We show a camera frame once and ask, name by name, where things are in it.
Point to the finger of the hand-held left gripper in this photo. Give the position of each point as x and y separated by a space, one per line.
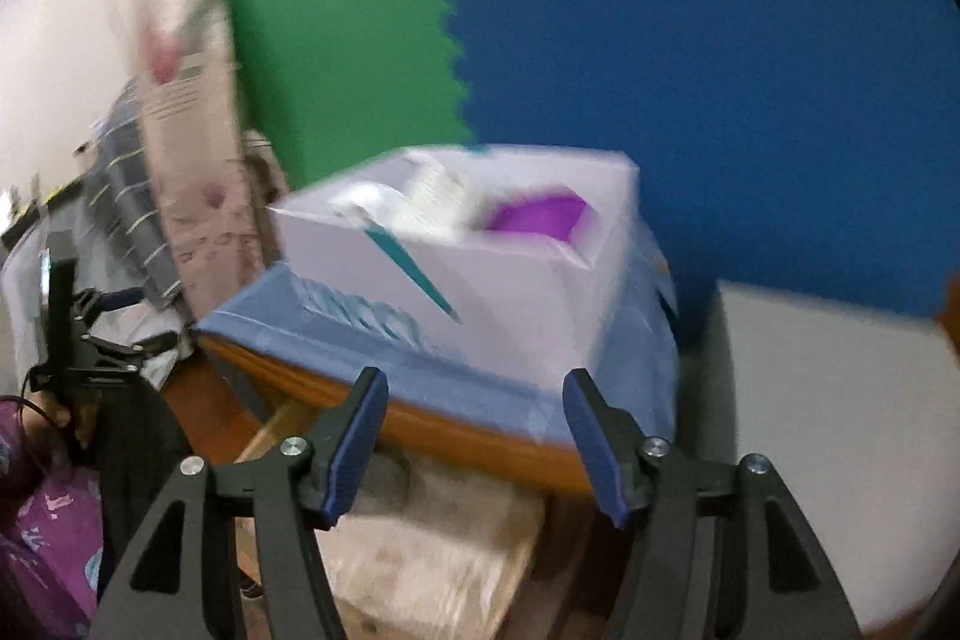
131 344
109 302

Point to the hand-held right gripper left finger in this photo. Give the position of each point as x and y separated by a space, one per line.
352 452

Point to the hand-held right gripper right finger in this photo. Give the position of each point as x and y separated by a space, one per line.
596 445

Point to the wooden drawer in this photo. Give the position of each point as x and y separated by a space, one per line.
277 430

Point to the white shoe box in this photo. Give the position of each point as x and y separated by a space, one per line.
510 310

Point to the purple underwear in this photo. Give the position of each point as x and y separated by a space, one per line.
536 216

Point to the white underwear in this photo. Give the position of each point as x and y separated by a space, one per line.
420 197

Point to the light blue bedding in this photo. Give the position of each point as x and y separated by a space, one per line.
22 310

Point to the grey plaid blanket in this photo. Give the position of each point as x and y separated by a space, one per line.
131 197

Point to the blue checked cloth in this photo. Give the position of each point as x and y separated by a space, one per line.
337 340

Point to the whitish cloth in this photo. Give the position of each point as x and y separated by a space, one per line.
435 557

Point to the floral beige pillow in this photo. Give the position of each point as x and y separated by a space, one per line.
195 160

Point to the purple patterned clothing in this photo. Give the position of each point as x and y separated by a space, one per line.
45 535

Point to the grey cabinet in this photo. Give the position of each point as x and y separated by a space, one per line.
840 445

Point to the green foam mat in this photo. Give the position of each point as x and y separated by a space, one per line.
345 25

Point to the brown cardboard panel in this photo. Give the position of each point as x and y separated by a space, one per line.
949 310

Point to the blue foam mat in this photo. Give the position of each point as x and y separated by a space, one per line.
712 48

